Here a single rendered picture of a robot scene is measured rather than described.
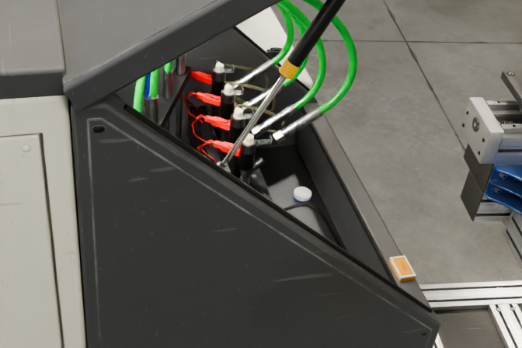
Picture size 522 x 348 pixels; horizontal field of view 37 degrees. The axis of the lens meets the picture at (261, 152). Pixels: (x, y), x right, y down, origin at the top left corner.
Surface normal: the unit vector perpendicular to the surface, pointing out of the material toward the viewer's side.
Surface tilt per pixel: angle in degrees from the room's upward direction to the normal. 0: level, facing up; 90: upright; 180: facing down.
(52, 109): 90
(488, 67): 0
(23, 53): 0
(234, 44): 90
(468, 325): 0
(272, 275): 90
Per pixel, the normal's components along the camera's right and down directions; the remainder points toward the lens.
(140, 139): 0.26, 0.62
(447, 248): 0.09, -0.78
